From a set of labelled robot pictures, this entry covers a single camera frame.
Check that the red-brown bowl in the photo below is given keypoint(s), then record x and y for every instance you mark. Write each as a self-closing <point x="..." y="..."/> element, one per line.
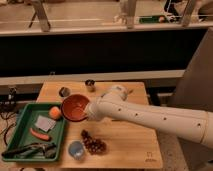
<point x="72" y="108"/>

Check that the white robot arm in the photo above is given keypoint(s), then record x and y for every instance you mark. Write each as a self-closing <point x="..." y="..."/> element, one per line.
<point x="189" y="124"/>

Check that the green plastic tray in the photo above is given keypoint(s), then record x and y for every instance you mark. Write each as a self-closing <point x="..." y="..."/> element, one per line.
<point x="22" y="136"/>

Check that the small metal cup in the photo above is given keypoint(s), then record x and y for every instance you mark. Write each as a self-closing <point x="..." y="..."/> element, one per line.
<point x="90" y="85"/>

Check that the grey cup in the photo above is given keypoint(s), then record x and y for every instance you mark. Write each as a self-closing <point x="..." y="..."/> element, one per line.
<point x="64" y="92"/>

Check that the orange fruit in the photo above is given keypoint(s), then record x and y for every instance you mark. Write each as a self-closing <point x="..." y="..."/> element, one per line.
<point x="55" y="113"/>

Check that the brown grape bunch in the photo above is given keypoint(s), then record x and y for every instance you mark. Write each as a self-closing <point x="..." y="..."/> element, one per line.
<point x="94" y="146"/>

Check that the blue small bowl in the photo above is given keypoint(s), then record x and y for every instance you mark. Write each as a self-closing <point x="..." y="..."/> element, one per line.
<point x="76" y="150"/>

